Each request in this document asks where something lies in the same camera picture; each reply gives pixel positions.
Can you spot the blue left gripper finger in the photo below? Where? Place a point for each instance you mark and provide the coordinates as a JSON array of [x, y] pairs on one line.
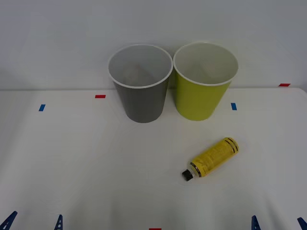
[[59, 224], [8, 221]]

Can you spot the yellow bottle with black cap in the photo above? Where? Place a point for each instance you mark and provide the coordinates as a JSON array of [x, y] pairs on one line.
[[214, 157]]

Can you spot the yellow-green plastic waste bin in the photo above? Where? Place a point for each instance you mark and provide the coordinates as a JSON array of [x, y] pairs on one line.
[[199, 100]]

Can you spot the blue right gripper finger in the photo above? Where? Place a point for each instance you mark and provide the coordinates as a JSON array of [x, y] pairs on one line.
[[255, 224], [304, 224]]

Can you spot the grey plastic waste bin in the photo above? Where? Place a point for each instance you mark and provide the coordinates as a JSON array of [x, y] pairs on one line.
[[141, 105]]

